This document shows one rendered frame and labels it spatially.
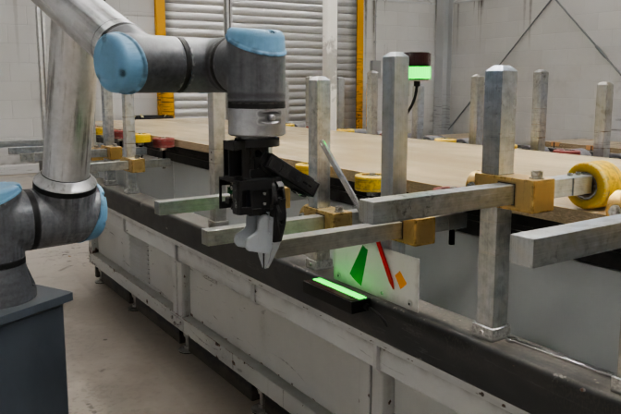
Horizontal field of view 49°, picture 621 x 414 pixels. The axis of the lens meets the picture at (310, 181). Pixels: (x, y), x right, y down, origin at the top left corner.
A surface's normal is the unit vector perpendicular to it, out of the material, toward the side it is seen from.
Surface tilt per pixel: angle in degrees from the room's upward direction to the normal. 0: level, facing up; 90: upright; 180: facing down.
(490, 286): 90
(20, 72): 90
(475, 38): 90
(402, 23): 90
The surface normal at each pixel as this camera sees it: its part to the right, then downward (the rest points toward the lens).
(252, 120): -0.03, 0.14
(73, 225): 0.63, 0.40
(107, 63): -0.70, 0.14
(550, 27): -0.86, 0.07
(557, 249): 0.56, 0.12
